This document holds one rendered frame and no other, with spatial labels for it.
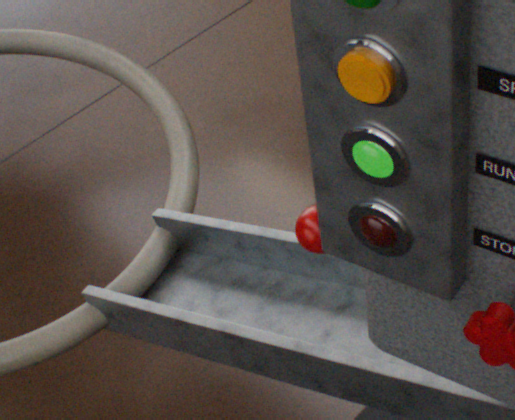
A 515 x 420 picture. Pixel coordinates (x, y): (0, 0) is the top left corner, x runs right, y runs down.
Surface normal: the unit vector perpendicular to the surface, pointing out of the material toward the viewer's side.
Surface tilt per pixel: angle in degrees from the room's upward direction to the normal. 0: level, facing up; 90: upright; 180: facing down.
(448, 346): 90
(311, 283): 15
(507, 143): 90
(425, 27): 90
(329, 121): 90
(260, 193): 0
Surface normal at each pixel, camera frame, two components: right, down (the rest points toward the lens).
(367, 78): -0.54, 0.66
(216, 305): -0.34, -0.74
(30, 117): -0.13, -0.68
